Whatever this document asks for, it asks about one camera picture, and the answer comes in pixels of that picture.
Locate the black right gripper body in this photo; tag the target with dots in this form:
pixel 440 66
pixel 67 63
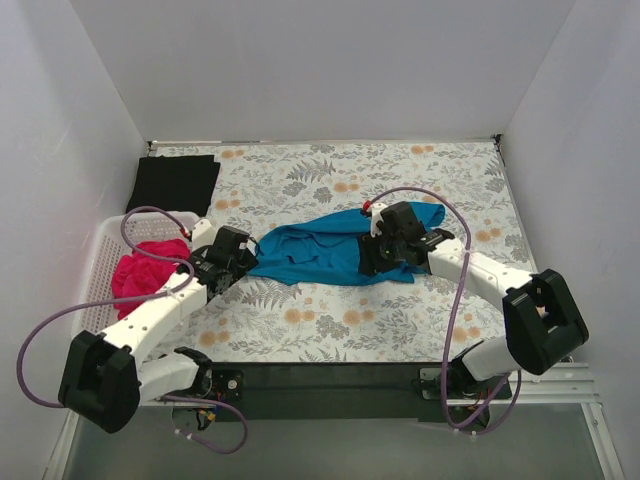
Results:
pixel 370 257

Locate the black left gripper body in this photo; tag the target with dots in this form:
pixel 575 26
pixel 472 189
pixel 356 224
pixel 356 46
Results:
pixel 245 260

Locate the blue t shirt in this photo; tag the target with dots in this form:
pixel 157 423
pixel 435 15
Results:
pixel 324 251

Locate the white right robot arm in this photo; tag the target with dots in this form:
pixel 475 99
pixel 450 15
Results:
pixel 542 321

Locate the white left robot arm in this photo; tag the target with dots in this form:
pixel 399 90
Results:
pixel 108 375

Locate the floral patterned tablecloth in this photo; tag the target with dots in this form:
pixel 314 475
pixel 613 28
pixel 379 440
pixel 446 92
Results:
pixel 261 187

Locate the folded black t shirt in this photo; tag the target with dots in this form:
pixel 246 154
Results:
pixel 183 183

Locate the crumpled pink t shirt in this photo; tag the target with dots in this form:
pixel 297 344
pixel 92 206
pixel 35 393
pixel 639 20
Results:
pixel 139 275

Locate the white plastic laundry basket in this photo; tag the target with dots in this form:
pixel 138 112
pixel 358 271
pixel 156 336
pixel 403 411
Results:
pixel 106 251

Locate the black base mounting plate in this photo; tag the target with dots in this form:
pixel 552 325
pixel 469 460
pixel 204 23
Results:
pixel 321 391

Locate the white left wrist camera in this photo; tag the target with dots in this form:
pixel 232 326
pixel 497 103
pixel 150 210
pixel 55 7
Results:
pixel 202 234

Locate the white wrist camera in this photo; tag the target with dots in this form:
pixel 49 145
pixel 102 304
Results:
pixel 373 211
pixel 202 234

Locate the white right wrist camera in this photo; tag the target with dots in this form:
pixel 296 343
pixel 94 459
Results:
pixel 373 211

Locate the aluminium frame rail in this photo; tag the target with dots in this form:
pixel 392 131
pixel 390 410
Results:
pixel 555 430

